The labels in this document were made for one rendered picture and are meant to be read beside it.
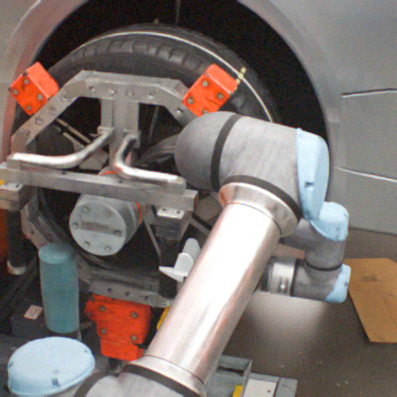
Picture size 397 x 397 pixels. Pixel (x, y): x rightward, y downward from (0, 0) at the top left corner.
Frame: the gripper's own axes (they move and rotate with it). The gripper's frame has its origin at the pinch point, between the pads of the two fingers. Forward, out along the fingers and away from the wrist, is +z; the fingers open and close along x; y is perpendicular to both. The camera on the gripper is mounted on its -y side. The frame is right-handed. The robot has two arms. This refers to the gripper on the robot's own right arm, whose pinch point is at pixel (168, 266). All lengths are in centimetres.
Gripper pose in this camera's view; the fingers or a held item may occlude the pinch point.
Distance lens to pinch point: 160.3
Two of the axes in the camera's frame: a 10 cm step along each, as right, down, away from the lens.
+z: -9.7, -1.5, 1.8
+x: -2.3, 4.3, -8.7
